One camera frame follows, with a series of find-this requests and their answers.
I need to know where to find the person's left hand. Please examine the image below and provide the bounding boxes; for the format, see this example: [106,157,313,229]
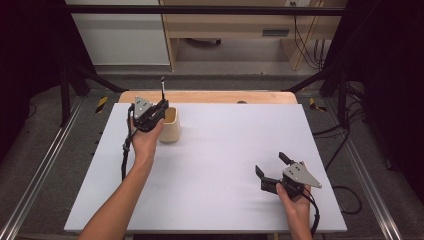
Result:
[128,117,165,165]

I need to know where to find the white cabinet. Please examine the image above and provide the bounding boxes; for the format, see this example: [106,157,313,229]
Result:
[64,0,171,67]

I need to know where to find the white power strip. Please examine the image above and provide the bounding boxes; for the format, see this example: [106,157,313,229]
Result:
[284,0,313,8]

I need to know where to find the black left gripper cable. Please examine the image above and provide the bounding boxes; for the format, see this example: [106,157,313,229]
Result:
[120,105,138,182]

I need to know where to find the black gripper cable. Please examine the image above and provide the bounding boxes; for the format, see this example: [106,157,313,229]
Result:
[120,105,138,182]
[301,187,321,237]

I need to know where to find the yellow-black floor tape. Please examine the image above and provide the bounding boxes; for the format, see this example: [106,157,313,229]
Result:
[95,95,109,114]
[309,97,328,113]

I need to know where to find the black metal stand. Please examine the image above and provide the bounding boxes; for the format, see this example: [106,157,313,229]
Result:
[284,64,351,129]
[59,63,129,128]

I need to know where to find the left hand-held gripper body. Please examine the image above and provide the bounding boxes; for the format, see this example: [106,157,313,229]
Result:
[128,95,165,133]

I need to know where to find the person's right hand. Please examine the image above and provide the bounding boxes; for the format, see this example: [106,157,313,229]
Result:
[275,182,313,218]

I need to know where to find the black horizontal frame bar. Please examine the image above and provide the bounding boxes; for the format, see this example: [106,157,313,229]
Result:
[64,4,346,17]

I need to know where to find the black floor cable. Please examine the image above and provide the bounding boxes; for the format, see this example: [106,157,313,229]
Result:
[313,99,366,215]

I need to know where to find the metal floor rail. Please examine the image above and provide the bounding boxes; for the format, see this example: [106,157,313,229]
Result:
[0,96,86,240]
[336,133,404,240]

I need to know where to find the beige square cup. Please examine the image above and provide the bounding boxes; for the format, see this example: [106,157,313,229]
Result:
[158,106,182,144]

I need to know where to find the light wooden desk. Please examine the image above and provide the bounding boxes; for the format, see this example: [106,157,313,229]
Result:
[159,0,348,72]

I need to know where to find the black power cable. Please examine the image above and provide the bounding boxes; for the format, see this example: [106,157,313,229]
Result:
[292,3,323,69]

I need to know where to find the black curtain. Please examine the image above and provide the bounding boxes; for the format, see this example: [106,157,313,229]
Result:
[321,0,424,194]
[0,0,98,161]

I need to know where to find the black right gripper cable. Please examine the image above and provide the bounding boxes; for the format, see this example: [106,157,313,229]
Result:
[301,187,321,237]

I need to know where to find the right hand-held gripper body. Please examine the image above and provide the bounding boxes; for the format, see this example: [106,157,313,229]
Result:
[260,161,323,201]

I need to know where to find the dark desk handle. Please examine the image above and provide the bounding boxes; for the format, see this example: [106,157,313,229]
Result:
[261,29,290,37]

